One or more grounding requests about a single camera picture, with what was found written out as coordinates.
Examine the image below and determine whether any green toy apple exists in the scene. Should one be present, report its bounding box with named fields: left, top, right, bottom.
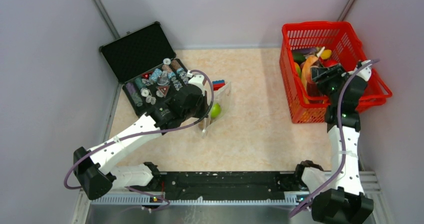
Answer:
left=210, top=103, right=222, bottom=118

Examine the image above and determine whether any clear zip top bag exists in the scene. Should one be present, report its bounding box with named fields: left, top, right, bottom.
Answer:
left=198, top=80, right=232, bottom=138

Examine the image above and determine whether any dark green toy vegetable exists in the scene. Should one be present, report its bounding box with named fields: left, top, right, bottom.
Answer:
left=292, top=52, right=306, bottom=64

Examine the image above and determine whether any purple toy eggplant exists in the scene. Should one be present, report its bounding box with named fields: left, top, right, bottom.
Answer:
left=292, top=47, right=319, bottom=55

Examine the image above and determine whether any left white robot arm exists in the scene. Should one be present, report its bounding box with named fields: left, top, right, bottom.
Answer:
left=64, top=70, right=214, bottom=200

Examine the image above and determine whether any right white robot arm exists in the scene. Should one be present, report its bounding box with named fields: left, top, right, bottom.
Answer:
left=288, top=59, right=379, bottom=224

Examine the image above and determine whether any red toy tomato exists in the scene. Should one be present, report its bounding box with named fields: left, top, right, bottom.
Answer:
left=322, top=59, right=339, bottom=68

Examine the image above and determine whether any toy ham slice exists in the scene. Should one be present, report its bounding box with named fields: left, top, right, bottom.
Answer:
left=301, top=55, right=321, bottom=97

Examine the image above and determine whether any yellow toy pepper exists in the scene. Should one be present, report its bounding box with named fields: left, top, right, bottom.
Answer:
left=320, top=49, right=332, bottom=60

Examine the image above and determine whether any red blue toy brick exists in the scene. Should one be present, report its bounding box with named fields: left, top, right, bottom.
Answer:
left=212, top=80, right=226, bottom=91

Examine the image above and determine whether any red plastic basket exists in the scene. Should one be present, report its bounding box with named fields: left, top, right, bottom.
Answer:
left=279, top=21, right=393, bottom=124

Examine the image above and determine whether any black poker chip case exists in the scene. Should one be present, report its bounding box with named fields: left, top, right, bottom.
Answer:
left=99, top=21, right=188, bottom=117

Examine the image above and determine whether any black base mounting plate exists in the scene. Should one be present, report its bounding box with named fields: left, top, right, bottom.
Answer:
left=133, top=171, right=307, bottom=201

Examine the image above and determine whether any aluminium frame rail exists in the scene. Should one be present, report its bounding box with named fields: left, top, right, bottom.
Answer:
left=91, top=189, right=309, bottom=206

